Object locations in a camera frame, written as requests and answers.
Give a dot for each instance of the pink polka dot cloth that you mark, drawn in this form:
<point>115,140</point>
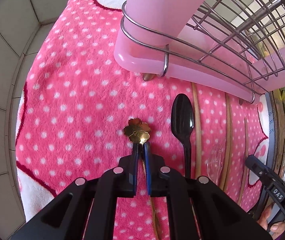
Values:
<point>77,100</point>

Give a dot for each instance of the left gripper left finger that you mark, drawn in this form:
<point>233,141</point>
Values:
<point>132,170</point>

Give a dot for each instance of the gold flower spoon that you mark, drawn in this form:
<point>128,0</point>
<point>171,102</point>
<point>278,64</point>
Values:
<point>139,133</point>

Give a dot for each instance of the clear plastic spoon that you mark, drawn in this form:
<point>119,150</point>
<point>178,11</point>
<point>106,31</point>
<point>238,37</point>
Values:
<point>215,163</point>

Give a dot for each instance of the black plastic spoon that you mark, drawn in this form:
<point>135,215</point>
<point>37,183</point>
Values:
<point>182,124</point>

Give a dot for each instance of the brown wooden chopstick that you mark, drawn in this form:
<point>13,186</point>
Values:
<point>244,174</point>
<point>228,145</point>

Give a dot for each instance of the light wooden chopstick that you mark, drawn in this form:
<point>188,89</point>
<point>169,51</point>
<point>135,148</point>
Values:
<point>197,124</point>

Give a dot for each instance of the pink utensil holder tray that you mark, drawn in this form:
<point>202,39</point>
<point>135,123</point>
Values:
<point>177,30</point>

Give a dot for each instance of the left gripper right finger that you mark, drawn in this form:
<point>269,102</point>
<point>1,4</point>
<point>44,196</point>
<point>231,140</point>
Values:
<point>153,164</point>

